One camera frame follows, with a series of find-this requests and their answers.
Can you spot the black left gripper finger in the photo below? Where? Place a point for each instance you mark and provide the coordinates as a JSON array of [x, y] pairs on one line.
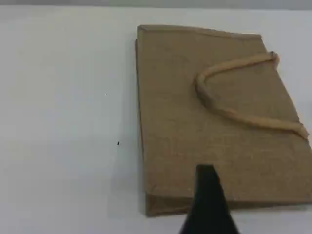
[[208, 204]]

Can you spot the brown burlap tote bag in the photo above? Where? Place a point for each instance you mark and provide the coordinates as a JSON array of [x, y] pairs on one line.
[[185, 102]]

